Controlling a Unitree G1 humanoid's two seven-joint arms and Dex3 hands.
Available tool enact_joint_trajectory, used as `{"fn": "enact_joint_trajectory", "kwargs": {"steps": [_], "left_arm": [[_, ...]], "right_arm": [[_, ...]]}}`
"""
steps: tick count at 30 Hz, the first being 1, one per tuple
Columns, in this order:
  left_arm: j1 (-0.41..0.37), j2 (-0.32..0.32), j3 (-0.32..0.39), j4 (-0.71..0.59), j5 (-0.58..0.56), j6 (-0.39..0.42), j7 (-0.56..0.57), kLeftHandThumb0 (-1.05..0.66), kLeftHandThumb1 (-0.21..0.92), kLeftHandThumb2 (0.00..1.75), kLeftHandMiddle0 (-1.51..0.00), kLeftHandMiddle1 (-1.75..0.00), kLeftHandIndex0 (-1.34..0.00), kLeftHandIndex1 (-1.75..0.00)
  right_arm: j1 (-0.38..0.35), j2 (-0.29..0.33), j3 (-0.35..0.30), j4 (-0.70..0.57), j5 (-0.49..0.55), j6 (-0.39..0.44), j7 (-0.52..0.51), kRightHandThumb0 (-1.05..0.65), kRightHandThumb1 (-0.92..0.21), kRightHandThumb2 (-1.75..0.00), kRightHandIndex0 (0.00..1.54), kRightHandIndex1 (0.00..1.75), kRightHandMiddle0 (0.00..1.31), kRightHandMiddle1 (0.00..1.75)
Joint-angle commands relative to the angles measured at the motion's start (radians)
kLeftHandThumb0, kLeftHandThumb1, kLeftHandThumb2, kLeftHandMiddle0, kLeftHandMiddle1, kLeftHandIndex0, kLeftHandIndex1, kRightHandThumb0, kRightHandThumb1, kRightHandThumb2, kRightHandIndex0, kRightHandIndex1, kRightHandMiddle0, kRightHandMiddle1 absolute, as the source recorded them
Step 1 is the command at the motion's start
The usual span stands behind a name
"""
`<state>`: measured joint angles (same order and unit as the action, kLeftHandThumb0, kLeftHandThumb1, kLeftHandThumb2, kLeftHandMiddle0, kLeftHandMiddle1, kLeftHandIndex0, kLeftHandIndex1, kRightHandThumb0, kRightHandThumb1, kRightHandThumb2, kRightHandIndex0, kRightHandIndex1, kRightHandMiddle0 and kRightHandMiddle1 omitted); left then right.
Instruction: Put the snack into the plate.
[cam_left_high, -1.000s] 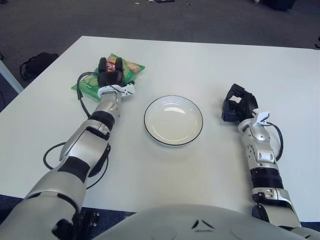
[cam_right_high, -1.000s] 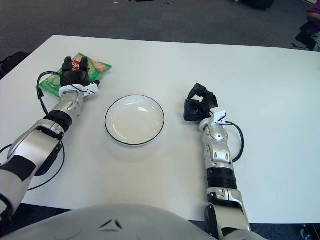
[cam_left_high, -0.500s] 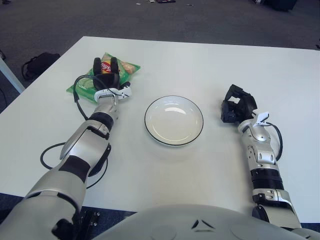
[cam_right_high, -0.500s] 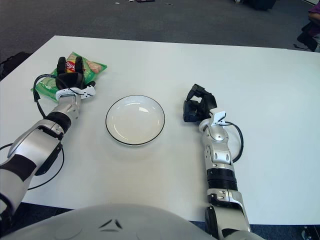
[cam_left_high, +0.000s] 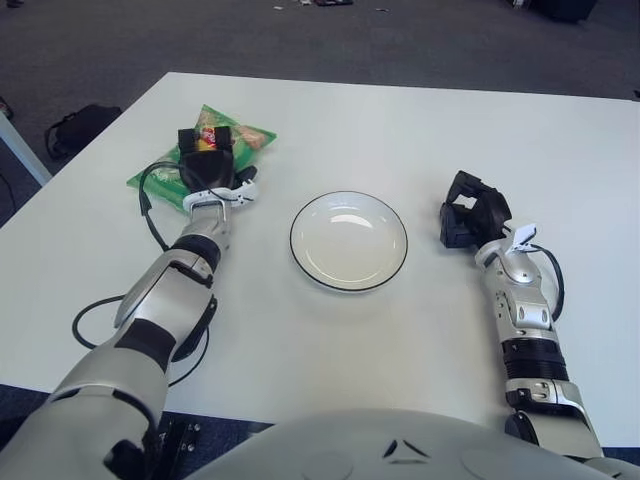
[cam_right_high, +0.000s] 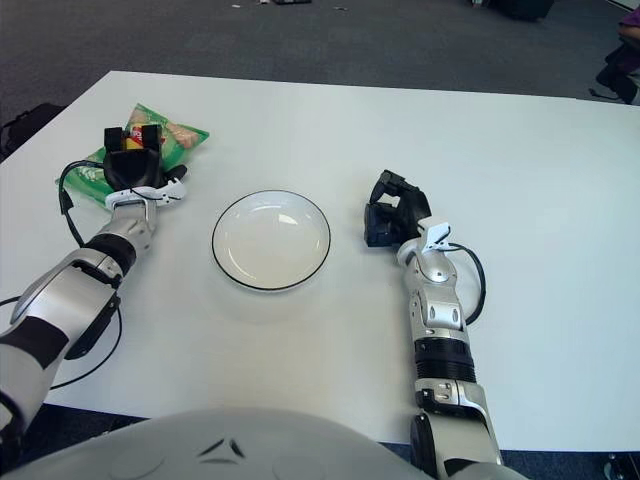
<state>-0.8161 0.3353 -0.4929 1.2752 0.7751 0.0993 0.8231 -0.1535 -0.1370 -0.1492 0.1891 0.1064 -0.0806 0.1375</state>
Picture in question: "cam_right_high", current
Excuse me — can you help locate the white left wrist mount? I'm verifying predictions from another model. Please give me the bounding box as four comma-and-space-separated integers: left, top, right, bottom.
104, 180, 187, 209

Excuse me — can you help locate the person in purple top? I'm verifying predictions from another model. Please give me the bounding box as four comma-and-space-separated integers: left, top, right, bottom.
618, 9, 640, 41

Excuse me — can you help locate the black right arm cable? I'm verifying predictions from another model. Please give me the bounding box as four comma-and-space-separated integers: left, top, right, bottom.
447, 243, 486, 326

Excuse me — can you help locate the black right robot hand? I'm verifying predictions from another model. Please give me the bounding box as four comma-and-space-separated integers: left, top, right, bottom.
363, 169, 432, 250

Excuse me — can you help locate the white plate with black rim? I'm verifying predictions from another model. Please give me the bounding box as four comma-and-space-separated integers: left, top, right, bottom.
211, 189, 332, 292

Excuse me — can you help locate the black case on floor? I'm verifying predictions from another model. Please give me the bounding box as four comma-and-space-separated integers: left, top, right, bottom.
487, 0, 556, 21

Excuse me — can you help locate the white wrist mount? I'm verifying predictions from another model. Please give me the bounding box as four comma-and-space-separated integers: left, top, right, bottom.
417, 222, 453, 253
104, 180, 187, 209

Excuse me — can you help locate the grey robot torso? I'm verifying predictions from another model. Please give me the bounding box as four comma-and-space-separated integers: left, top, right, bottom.
0, 407, 531, 480

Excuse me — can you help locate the black backpack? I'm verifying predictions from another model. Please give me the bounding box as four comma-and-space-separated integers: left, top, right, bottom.
0, 103, 66, 156

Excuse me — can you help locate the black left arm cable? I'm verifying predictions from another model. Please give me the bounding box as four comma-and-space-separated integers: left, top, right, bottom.
0, 159, 124, 391

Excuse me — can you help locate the white right wrist mount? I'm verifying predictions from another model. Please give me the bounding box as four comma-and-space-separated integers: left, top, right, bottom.
417, 222, 453, 253

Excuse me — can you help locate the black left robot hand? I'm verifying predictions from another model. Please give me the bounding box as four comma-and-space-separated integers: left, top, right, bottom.
102, 124, 190, 194

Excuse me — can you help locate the green snack chips bag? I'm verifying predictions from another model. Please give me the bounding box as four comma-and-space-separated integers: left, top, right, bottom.
64, 103, 210, 204

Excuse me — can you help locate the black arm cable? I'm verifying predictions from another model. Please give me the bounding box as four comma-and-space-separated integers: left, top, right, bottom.
0, 159, 124, 391
447, 243, 486, 326

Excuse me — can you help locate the office chair caster base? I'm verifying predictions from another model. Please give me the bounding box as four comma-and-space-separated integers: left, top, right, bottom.
602, 452, 640, 480

